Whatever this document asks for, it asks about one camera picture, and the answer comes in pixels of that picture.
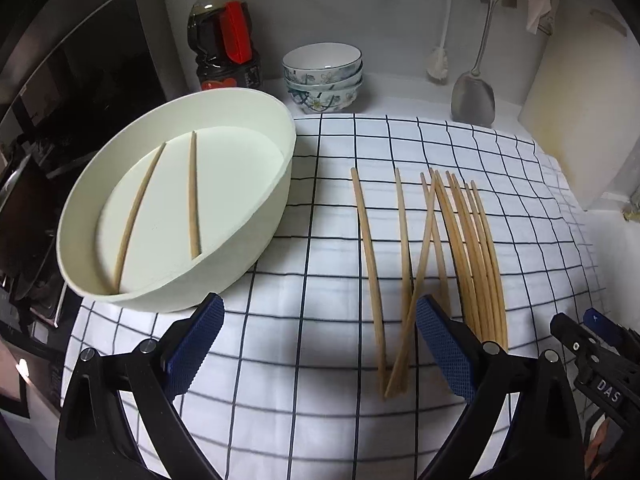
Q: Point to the small brass fitting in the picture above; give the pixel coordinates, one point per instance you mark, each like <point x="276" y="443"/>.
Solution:
<point x="629" y="210"/>

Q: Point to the black stove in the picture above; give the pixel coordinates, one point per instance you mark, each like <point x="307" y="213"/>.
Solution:
<point x="15" y="320"/>

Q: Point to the white bottle brush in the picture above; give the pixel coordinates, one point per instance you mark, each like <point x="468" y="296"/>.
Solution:
<point x="439" y="65"/>

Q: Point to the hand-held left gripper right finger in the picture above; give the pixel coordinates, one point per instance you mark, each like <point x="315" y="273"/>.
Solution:
<point x="445" y="350"/>

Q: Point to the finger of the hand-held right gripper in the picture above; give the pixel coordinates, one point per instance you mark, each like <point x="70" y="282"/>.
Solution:
<point x="602" y="324"/>
<point x="575" y="340"/>

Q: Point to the slim bamboo chopstick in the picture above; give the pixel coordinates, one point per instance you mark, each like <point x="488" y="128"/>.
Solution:
<point x="137" y="210"/>
<point x="194" y="195"/>

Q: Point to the white cutting board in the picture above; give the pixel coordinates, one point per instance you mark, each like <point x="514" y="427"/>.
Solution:
<point x="575" y="110"/>

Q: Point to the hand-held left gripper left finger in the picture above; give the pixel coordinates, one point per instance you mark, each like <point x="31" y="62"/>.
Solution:
<point x="195" y="345"/>

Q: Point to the group of wooden chopsticks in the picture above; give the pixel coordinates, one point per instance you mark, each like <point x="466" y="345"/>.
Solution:
<point x="475" y="270"/>

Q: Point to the white black grid cloth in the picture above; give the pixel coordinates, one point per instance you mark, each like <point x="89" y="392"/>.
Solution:
<point x="310" y="260"/>

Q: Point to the metal spatula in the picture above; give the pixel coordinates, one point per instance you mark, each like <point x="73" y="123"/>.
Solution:
<point x="472" y="100"/>

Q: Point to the floral ceramic bowl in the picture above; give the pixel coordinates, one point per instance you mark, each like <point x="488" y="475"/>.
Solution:
<point x="350" y="87"/>
<point x="322" y="67"/>
<point x="325" y="102"/>

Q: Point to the dark soy sauce bottle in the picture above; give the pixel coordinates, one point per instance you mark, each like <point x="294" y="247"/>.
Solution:
<point x="210" y="60"/>

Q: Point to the white oval basin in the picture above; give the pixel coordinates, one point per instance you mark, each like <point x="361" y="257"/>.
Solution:
<point x="225" y="170"/>

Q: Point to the black range hood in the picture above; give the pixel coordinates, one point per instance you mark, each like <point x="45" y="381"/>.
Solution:
<point x="75" y="70"/>

